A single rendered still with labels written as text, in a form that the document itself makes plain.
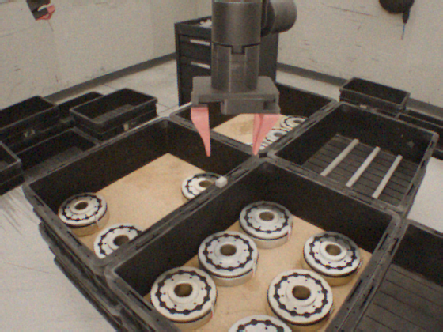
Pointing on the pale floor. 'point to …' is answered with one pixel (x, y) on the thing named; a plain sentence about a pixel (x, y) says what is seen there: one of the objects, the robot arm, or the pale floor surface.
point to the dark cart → (187, 37)
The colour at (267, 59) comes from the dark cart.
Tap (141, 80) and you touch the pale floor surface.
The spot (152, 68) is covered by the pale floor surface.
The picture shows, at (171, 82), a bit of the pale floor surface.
